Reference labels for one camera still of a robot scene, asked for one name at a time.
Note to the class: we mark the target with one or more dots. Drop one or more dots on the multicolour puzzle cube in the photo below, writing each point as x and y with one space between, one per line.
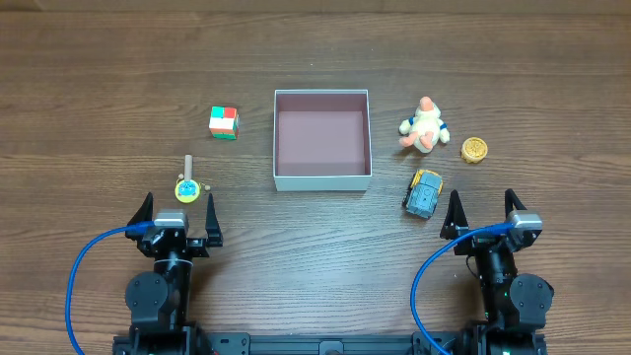
224 122

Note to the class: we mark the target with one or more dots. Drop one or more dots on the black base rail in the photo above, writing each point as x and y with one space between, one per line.
242 343

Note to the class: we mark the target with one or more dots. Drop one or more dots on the white box with maroon interior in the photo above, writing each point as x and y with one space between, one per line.
322 140

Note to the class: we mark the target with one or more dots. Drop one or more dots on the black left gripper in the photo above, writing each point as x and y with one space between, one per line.
195 245

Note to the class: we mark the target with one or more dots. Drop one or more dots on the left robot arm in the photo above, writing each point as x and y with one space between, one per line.
158 300

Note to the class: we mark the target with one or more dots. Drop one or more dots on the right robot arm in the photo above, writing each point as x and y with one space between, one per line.
515 304

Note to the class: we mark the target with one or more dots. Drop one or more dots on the yellow rattle drum toy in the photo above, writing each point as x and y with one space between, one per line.
187 190

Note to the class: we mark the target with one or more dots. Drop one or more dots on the yellow grey toy truck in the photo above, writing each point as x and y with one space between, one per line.
422 193

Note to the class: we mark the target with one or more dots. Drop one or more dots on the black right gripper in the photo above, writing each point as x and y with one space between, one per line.
479 242

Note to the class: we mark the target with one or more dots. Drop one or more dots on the yellow plastic gear wheel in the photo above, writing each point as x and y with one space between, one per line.
474 150

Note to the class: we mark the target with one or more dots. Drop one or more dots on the cream plush duck toy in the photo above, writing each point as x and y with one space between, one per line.
425 129

